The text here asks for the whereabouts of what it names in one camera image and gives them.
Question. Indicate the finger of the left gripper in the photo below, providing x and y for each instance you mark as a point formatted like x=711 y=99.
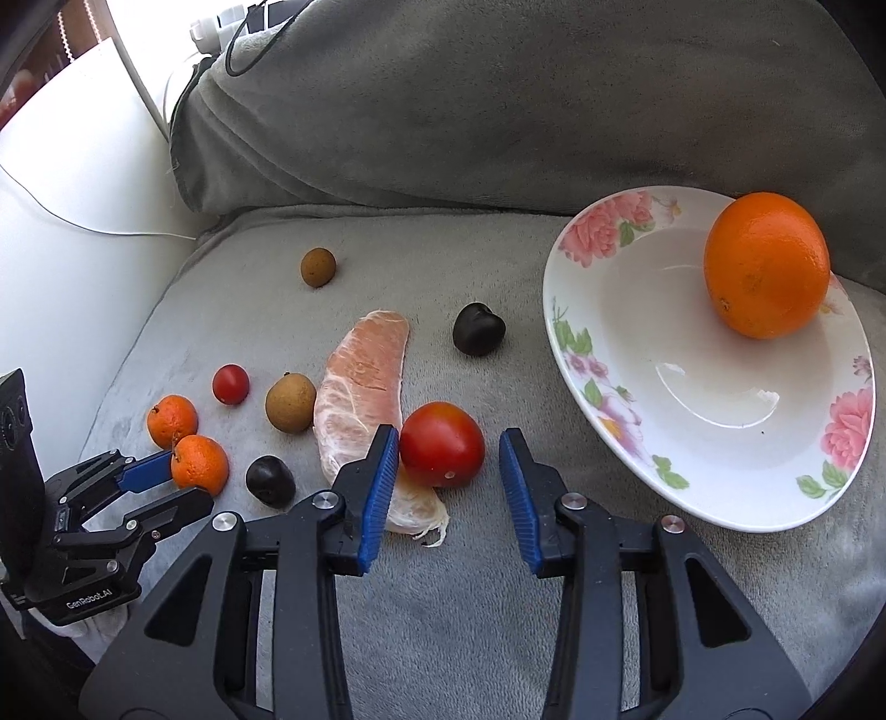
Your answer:
x=159 y=519
x=142 y=473

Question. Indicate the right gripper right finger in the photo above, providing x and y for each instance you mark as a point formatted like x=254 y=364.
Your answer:
x=533 y=492

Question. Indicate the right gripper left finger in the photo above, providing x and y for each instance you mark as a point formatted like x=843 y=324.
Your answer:
x=365 y=487

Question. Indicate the mandarin orange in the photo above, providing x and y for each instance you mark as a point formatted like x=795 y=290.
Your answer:
x=199 y=461
x=173 y=418

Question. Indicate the large red tomato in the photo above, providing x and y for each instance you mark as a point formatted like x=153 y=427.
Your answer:
x=441 y=446

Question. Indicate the dark plum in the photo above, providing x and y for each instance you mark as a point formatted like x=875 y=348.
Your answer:
x=271 y=482
x=477 y=330

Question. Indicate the peeled pomelo segment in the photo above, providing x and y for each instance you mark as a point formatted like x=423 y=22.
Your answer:
x=361 y=390

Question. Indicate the brown longan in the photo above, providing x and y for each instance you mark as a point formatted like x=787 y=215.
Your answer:
x=318 y=267
x=290 y=403

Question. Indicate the small cherry tomato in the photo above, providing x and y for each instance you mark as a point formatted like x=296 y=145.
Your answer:
x=231 y=385

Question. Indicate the white glove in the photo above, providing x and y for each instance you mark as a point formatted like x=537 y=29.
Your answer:
x=93 y=635

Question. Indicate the grey sofa seat cover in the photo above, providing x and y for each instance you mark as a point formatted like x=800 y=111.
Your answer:
x=463 y=630

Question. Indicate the floral white ceramic plate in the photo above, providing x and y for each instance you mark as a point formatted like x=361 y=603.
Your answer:
x=755 y=436

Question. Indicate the white sofa armrest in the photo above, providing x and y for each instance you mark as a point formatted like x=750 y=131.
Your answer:
x=93 y=230

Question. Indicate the large orange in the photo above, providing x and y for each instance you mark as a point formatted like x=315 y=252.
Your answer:
x=766 y=265

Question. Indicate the grey sofa back cushion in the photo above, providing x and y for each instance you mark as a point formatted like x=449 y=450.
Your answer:
x=542 y=107

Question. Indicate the white power strip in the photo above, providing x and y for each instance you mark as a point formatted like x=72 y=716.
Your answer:
x=212 y=35

